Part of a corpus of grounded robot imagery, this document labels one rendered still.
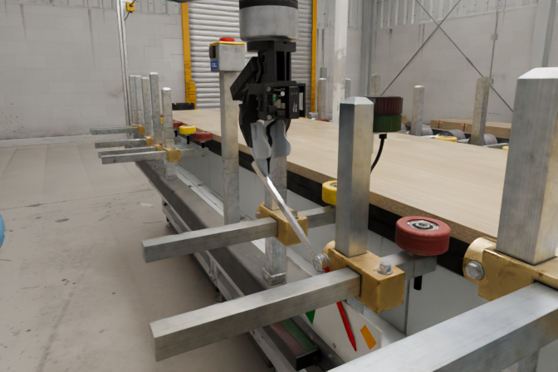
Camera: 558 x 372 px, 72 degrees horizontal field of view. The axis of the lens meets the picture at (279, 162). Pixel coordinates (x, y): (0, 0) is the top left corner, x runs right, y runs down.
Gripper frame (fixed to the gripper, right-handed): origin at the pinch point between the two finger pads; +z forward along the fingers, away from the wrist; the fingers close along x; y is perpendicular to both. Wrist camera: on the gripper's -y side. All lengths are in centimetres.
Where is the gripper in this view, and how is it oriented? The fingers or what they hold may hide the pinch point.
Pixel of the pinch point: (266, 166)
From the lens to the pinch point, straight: 65.4
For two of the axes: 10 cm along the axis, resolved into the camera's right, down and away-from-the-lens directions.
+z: 0.1, 9.8, 2.0
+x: 8.8, -1.1, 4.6
